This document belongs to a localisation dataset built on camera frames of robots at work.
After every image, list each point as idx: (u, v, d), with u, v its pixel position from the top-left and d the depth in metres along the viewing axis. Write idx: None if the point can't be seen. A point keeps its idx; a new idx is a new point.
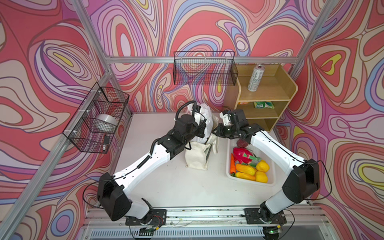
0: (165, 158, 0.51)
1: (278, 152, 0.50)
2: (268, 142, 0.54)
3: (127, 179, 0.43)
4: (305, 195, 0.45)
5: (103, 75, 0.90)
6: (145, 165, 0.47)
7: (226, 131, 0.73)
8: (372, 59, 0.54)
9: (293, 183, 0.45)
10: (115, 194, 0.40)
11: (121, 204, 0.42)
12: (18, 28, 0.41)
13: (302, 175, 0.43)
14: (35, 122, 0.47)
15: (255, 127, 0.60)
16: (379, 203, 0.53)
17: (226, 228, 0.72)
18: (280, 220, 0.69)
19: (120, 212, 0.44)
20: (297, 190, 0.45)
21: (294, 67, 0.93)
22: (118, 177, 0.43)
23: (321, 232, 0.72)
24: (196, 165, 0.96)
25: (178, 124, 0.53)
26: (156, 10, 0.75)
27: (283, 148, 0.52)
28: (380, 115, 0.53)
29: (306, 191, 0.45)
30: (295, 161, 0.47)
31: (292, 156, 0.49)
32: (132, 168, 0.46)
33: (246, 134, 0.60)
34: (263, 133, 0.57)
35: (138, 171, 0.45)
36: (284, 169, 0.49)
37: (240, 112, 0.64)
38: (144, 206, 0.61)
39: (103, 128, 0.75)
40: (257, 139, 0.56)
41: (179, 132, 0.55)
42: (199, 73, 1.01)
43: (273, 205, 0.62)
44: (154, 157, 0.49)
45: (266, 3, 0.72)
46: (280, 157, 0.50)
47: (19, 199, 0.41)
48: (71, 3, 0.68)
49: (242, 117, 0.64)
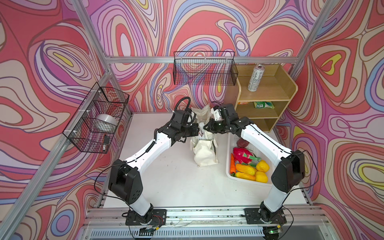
0: (167, 144, 0.57)
1: (267, 144, 0.52)
2: (257, 135, 0.56)
3: (138, 162, 0.47)
4: (291, 182, 0.47)
5: (103, 75, 0.90)
6: (152, 149, 0.52)
7: (217, 126, 0.73)
8: (372, 59, 0.54)
9: (281, 173, 0.47)
10: (130, 176, 0.43)
11: (135, 186, 0.45)
12: (18, 28, 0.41)
13: (289, 166, 0.45)
14: (35, 122, 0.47)
15: (244, 121, 0.61)
16: (379, 203, 0.53)
17: (227, 228, 0.72)
18: (280, 220, 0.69)
19: (135, 195, 0.47)
20: (284, 180, 0.47)
21: (294, 67, 0.93)
22: (130, 161, 0.47)
23: (321, 232, 0.72)
24: (208, 161, 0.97)
25: (176, 114, 0.63)
26: (156, 10, 0.75)
27: (272, 140, 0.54)
28: (379, 115, 0.53)
29: (293, 180, 0.47)
30: (283, 153, 0.49)
31: (280, 148, 0.51)
32: (141, 152, 0.50)
33: (236, 128, 0.61)
34: (253, 126, 0.59)
35: (147, 154, 0.50)
36: (272, 159, 0.51)
37: (230, 106, 0.65)
38: (147, 201, 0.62)
39: (103, 128, 0.75)
40: (247, 133, 0.58)
41: (177, 122, 0.63)
42: (199, 73, 1.01)
43: (271, 203, 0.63)
44: (159, 142, 0.54)
45: (266, 3, 0.73)
46: (269, 149, 0.51)
47: (19, 199, 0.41)
48: (71, 3, 0.68)
49: (232, 111, 0.65)
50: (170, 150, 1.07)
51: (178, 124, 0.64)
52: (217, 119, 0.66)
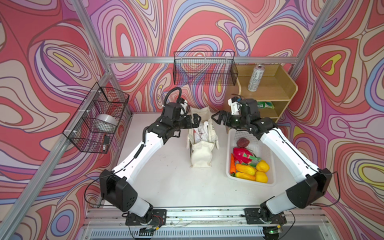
0: (159, 144, 0.53)
1: (291, 156, 0.46)
2: (281, 142, 0.49)
3: (127, 171, 0.44)
4: (310, 200, 0.42)
5: (103, 75, 0.90)
6: (141, 153, 0.48)
7: (233, 121, 0.67)
8: (372, 59, 0.54)
9: (302, 190, 0.43)
10: (120, 187, 0.40)
11: (127, 195, 0.43)
12: (18, 28, 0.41)
13: (314, 184, 0.41)
14: (35, 123, 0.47)
15: (268, 122, 0.54)
16: (379, 203, 0.53)
17: (227, 228, 0.72)
18: (280, 220, 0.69)
19: (130, 202, 0.46)
20: (303, 197, 0.44)
21: (294, 67, 0.93)
22: (117, 170, 0.44)
23: (321, 232, 0.72)
24: (201, 164, 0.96)
25: (167, 109, 0.56)
26: (156, 10, 0.75)
27: (296, 151, 0.47)
28: (380, 115, 0.53)
29: (312, 198, 0.42)
30: (308, 170, 0.44)
31: (305, 163, 0.45)
32: (129, 158, 0.46)
33: (257, 129, 0.54)
34: (276, 131, 0.52)
35: (136, 161, 0.46)
36: (294, 173, 0.47)
37: (252, 103, 0.56)
38: (145, 203, 0.63)
39: (103, 128, 0.75)
40: (268, 138, 0.51)
41: (168, 117, 0.57)
42: (199, 73, 1.01)
43: (273, 205, 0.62)
44: (149, 145, 0.50)
45: (266, 3, 0.73)
46: (292, 162, 0.46)
47: (19, 199, 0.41)
48: (71, 3, 0.68)
49: (254, 109, 0.57)
50: (170, 150, 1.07)
51: (169, 120, 0.58)
52: (234, 113, 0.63)
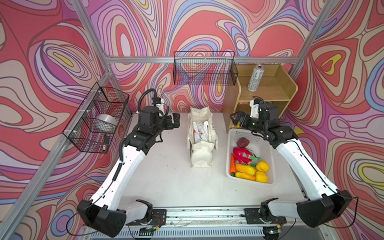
0: (139, 157, 0.48)
1: (309, 172, 0.43)
2: (299, 155, 0.46)
3: (106, 198, 0.40)
4: (323, 221, 0.40)
5: (103, 75, 0.90)
6: (121, 173, 0.43)
7: (250, 124, 0.64)
8: (372, 59, 0.54)
9: (314, 209, 0.41)
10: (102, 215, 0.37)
11: (113, 221, 0.40)
12: (18, 27, 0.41)
13: (330, 206, 0.38)
14: (35, 122, 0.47)
15: (287, 131, 0.51)
16: (379, 203, 0.53)
17: (227, 228, 0.72)
18: (280, 220, 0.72)
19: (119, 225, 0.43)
20: (315, 217, 0.41)
21: (294, 67, 0.93)
22: (96, 198, 0.40)
23: (321, 232, 0.72)
24: (201, 164, 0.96)
25: (142, 116, 0.50)
26: (156, 10, 0.75)
27: (315, 168, 0.44)
28: (380, 115, 0.53)
29: (325, 219, 0.39)
30: (325, 189, 0.41)
31: (323, 181, 0.42)
32: (107, 183, 0.42)
33: (274, 137, 0.51)
34: (295, 142, 0.49)
35: (115, 184, 0.42)
36: (307, 188, 0.44)
37: (273, 109, 0.53)
38: (141, 205, 0.63)
39: (103, 128, 0.75)
40: (286, 148, 0.48)
41: (146, 124, 0.51)
42: (199, 73, 1.01)
43: (276, 208, 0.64)
44: (127, 162, 0.45)
45: (266, 3, 0.73)
46: (309, 178, 0.43)
47: (19, 199, 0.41)
48: (71, 3, 0.68)
49: (275, 115, 0.54)
50: (170, 150, 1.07)
51: (147, 127, 0.52)
52: (253, 116, 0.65)
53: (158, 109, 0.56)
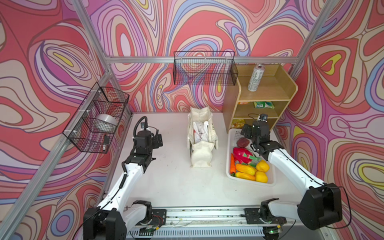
0: (139, 172, 0.55)
1: (295, 171, 0.49)
2: (285, 159, 0.54)
3: (114, 202, 0.43)
4: (323, 220, 0.42)
5: (103, 75, 0.90)
6: (126, 183, 0.49)
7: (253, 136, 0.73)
8: (372, 59, 0.54)
9: (308, 206, 0.42)
10: (111, 219, 0.39)
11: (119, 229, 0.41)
12: (18, 27, 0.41)
13: (318, 196, 0.41)
14: (35, 122, 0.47)
15: (274, 144, 0.61)
16: (379, 204, 0.53)
17: (226, 228, 0.72)
18: (280, 220, 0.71)
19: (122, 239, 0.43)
20: (313, 215, 0.42)
21: (294, 67, 0.93)
22: (104, 204, 0.42)
23: (321, 232, 0.72)
24: (201, 164, 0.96)
25: (138, 140, 0.60)
26: (156, 10, 0.75)
27: (301, 168, 0.50)
28: (380, 115, 0.53)
29: (324, 217, 0.41)
30: (312, 183, 0.45)
31: (310, 177, 0.46)
32: (114, 191, 0.46)
33: (264, 150, 0.61)
34: (281, 151, 0.57)
35: (122, 190, 0.47)
36: (301, 188, 0.46)
37: (265, 126, 0.62)
38: (141, 207, 0.63)
39: (103, 128, 0.75)
40: (274, 156, 0.56)
41: (142, 146, 0.61)
42: (199, 73, 1.01)
43: (277, 209, 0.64)
44: (131, 174, 0.52)
45: (266, 3, 0.72)
46: (297, 176, 0.48)
47: (19, 199, 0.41)
48: (71, 3, 0.68)
49: (266, 131, 0.63)
50: (170, 150, 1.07)
51: (144, 148, 0.62)
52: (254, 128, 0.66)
53: (149, 132, 0.63)
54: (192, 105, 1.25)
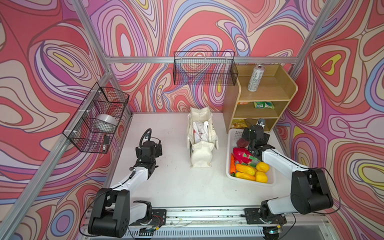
0: (145, 175, 0.61)
1: (284, 162, 0.54)
2: (274, 154, 0.60)
3: (125, 186, 0.48)
4: (314, 203, 0.44)
5: (103, 75, 0.90)
6: (135, 176, 0.55)
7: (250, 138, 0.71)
8: (372, 59, 0.54)
9: (297, 190, 0.46)
10: (122, 197, 0.43)
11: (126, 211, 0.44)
12: (18, 28, 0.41)
13: (303, 178, 0.45)
14: (35, 122, 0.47)
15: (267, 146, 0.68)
16: (379, 204, 0.53)
17: (227, 228, 0.72)
18: (280, 220, 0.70)
19: (124, 226, 0.43)
20: (302, 198, 0.44)
21: (294, 67, 0.93)
22: (115, 186, 0.48)
23: (321, 232, 0.72)
24: (201, 164, 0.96)
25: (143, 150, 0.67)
26: (156, 10, 0.75)
27: (289, 158, 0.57)
28: (379, 115, 0.53)
29: (314, 200, 0.44)
30: (299, 168, 0.49)
31: (296, 164, 0.52)
32: (125, 179, 0.53)
33: (258, 153, 0.67)
34: (272, 148, 0.65)
35: (131, 180, 0.52)
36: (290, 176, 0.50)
37: (260, 130, 0.69)
38: (141, 205, 0.62)
39: (103, 128, 0.75)
40: (266, 153, 0.63)
41: (146, 155, 0.69)
42: (199, 73, 1.01)
43: (275, 206, 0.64)
44: (139, 173, 0.58)
45: (266, 3, 0.72)
46: (286, 166, 0.52)
47: (19, 199, 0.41)
48: (71, 3, 0.68)
49: (261, 135, 0.70)
50: (170, 150, 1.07)
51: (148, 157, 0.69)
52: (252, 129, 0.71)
53: (153, 142, 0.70)
54: (192, 105, 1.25)
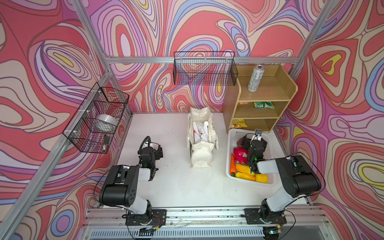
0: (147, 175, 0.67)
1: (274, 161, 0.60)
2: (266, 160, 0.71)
3: None
4: (297, 176, 0.49)
5: (103, 75, 0.90)
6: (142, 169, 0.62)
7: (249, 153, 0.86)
8: (372, 59, 0.54)
9: (283, 172, 0.52)
10: (133, 166, 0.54)
11: (134, 179, 0.49)
12: (18, 28, 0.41)
13: (282, 159, 0.53)
14: (35, 122, 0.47)
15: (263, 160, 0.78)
16: (379, 203, 0.53)
17: (227, 228, 0.72)
18: (280, 220, 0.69)
19: (132, 194, 0.47)
20: (287, 175, 0.50)
21: (294, 67, 0.93)
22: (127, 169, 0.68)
23: (321, 232, 0.72)
24: (201, 164, 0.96)
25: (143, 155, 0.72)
26: (156, 10, 0.75)
27: None
28: (380, 115, 0.53)
29: (297, 175, 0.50)
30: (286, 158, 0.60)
31: None
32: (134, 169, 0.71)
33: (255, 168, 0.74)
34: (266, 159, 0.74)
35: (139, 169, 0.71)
36: None
37: (260, 148, 0.73)
38: (143, 200, 0.64)
39: (102, 128, 0.75)
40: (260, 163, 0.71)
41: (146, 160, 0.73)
42: (199, 73, 1.01)
43: (272, 202, 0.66)
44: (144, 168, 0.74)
45: (266, 3, 0.72)
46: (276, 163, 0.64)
47: (19, 199, 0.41)
48: (71, 3, 0.68)
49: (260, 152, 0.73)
50: (170, 150, 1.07)
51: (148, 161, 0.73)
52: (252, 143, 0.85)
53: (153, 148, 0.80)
54: (192, 105, 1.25)
